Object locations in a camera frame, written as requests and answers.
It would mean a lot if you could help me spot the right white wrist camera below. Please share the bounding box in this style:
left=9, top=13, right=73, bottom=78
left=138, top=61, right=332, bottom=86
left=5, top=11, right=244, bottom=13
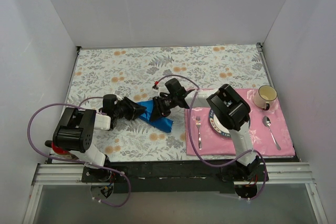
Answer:
left=152, top=82, right=167, bottom=97

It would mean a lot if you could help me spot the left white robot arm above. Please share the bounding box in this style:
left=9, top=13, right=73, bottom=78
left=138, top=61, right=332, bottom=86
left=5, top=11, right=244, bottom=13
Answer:
left=52, top=94, right=146, bottom=182

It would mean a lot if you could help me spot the silver fork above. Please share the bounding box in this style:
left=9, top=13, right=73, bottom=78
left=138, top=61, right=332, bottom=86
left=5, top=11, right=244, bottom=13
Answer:
left=195, top=116, right=202, bottom=150

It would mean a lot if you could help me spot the silver spoon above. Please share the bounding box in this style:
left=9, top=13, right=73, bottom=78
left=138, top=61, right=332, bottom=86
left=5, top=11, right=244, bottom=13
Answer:
left=262, top=116, right=281, bottom=151

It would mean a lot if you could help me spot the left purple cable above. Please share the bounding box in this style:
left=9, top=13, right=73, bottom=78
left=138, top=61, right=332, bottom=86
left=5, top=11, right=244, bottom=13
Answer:
left=27, top=97, right=132, bottom=207

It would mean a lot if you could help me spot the white plate green rim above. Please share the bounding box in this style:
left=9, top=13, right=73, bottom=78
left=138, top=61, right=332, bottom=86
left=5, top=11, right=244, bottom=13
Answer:
left=208, top=109, right=231, bottom=138

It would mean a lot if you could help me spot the purple cable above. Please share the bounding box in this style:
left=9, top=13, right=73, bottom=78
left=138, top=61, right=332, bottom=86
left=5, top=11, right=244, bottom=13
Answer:
left=153, top=74, right=266, bottom=201
left=27, top=97, right=132, bottom=207

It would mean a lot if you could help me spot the cream mug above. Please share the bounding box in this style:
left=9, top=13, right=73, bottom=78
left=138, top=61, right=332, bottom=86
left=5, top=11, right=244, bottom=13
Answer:
left=253, top=85, right=277, bottom=111

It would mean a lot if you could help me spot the blue cloth napkin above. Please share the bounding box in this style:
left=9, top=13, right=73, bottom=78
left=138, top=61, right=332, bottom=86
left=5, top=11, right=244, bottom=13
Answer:
left=137, top=100, right=173, bottom=133

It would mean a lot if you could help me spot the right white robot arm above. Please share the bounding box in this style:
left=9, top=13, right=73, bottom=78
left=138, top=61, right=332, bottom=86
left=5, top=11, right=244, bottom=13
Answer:
left=150, top=78, right=262, bottom=181

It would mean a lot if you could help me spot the floral tablecloth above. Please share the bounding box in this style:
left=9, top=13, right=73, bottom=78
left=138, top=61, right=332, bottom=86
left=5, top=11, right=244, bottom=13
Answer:
left=67, top=45, right=268, bottom=162

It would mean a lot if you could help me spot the aluminium frame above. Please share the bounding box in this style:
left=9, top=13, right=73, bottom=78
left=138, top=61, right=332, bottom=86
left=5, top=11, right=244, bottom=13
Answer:
left=22, top=42, right=329, bottom=224

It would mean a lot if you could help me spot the red and black mug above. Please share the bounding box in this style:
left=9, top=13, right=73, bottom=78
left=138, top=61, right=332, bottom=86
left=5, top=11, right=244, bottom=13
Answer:
left=45, top=140, right=78, bottom=160

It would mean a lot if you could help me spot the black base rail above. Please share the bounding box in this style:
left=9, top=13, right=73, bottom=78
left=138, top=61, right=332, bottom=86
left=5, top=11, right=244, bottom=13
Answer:
left=81, top=160, right=269, bottom=194

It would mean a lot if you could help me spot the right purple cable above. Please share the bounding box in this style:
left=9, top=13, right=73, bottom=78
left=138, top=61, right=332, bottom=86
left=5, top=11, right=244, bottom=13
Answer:
left=153, top=74, right=266, bottom=201

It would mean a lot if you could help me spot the pink floral placemat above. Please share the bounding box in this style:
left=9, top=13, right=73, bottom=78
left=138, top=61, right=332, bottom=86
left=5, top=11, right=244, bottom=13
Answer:
left=191, top=89, right=295, bottom=157

